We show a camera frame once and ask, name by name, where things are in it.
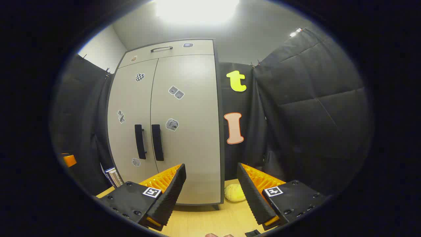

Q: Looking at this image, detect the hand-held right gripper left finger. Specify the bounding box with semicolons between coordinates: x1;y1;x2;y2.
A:
98;164;187;231

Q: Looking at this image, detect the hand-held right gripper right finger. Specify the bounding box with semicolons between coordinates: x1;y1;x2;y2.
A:
237;162;329;231

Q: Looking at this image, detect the black door handle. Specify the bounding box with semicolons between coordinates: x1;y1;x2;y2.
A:
151;124;164;162
134;124;147;160

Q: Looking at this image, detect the grey double-door shoe cabinet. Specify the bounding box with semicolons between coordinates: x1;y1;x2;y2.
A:
107;39;225;211

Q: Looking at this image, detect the grey cabinet top drawer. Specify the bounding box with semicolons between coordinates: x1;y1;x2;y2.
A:
118;39;215;69

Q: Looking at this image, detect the yellow round bun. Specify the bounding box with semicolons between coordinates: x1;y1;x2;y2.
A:
224;184;246;202

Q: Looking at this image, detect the blue book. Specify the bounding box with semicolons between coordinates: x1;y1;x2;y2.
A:
101;164;112;187

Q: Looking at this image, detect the cream book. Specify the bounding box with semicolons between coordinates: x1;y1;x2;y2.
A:
106;167;124;189

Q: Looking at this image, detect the black backdrop cloth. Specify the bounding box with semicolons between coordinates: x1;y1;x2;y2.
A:
51;28;375;198

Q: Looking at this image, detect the ceiling light panel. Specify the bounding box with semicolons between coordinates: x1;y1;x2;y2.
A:
154;0;240;25

